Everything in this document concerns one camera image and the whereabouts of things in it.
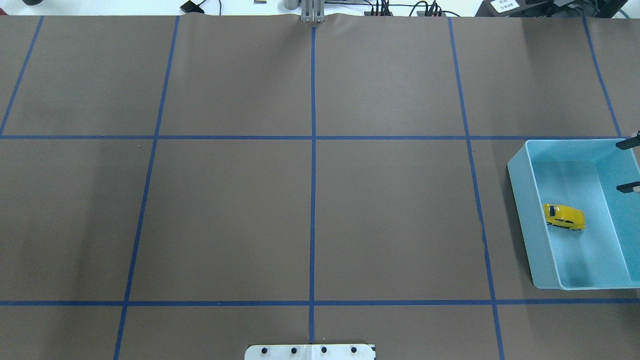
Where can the light blue plastic bin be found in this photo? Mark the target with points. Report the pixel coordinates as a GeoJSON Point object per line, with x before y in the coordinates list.
{"type": "Point", "coordinates": [582, 174]}

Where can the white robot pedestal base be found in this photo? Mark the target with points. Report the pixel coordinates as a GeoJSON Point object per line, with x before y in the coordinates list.
{"type": "Point", "coordinates": [340, 351]}

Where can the yellow beetle toy car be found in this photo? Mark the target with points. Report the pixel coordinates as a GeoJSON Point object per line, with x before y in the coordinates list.
{"type": "Point", "coordinates": [563, 216]}

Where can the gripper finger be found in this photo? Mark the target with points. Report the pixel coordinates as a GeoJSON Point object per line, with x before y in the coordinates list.
{"type": "Point", "coordinates": [629, 143]}
{"type": "Point", "coordinates": [627, 188]}

